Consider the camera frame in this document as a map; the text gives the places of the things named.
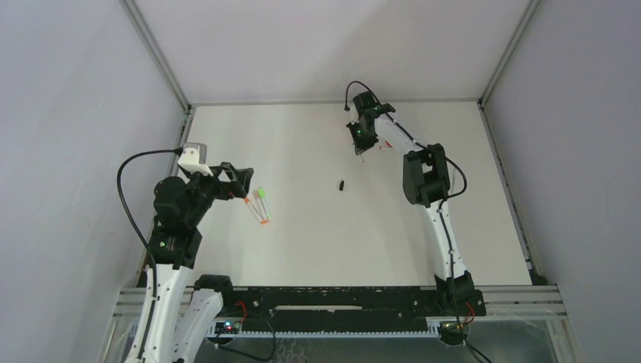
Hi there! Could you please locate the white pen orange tip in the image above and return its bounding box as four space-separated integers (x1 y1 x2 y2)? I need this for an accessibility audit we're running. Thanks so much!
253 189 268 223

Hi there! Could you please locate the white pen peach end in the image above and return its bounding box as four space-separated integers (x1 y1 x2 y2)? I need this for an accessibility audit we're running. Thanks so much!
248 202 269 225

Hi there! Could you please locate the white pen green end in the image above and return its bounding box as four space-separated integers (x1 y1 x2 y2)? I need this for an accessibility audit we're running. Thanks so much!
261 197 271 220

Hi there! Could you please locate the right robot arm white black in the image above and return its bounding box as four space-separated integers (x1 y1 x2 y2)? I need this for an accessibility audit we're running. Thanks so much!
344 91 475 317

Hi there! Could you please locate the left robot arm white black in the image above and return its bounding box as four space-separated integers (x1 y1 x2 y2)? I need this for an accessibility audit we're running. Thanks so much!
125 163 254 362

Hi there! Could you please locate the small circuit board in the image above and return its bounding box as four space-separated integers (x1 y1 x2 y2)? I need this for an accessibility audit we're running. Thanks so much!
214 321 242 336

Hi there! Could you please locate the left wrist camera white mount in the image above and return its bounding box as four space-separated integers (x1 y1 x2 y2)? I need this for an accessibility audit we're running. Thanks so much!
178 142 214 176

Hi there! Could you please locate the right black camera cable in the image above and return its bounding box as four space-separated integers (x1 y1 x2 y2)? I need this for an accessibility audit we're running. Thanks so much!
344 80 494 363

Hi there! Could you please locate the black camera cable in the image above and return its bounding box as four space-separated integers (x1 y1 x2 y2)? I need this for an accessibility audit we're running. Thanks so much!
344 80 494 363
116 148 184 352

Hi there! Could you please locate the aluminium frame profile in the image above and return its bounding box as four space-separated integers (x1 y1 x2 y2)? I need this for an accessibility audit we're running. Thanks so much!
135 107 195 290

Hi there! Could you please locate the left black camera cable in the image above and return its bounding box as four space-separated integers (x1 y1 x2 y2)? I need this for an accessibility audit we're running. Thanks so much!
116 148 184 352

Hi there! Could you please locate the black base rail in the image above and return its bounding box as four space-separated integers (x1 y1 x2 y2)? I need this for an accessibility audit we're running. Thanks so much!
224 286 487 334

